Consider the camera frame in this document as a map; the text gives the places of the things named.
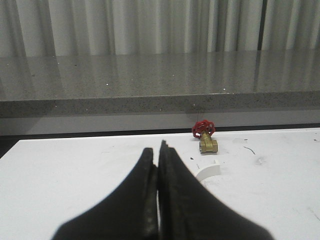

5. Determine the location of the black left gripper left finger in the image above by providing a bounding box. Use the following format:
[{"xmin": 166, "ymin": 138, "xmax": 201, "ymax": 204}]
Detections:
[{"xmin": 53, "ymin": 148, "xmax": 159, "ymax": 240}]

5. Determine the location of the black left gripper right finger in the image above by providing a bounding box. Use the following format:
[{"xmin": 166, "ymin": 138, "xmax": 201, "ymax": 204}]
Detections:
[{"xmin": 158, "ymin": 141, "xmax": 273, "ymax": 240}]

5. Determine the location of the white curved pipe clamp segment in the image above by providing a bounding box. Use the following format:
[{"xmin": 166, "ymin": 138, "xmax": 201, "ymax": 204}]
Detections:
[{"xmin": 195, "ymin": 160, "xmax": 221, "ymax": 182}]

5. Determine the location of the brass valve red handwheel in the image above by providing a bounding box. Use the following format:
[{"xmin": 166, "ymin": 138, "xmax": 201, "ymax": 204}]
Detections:
[{"xmin": 191, "ymin": 119, "xmax": 219, "ymax": 154}]

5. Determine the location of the grey stone counter shelf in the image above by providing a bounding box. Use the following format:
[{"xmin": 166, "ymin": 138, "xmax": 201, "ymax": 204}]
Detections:
[{"xmin": 0, "ymin": 49, "xmax": 320, "ymax": 118}]

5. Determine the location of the white pleated curtain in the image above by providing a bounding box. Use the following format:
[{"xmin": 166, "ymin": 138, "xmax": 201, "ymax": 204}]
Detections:
[{"xmin": 0, "ymin": 0, "xmax": 320, "ymax": 57}]

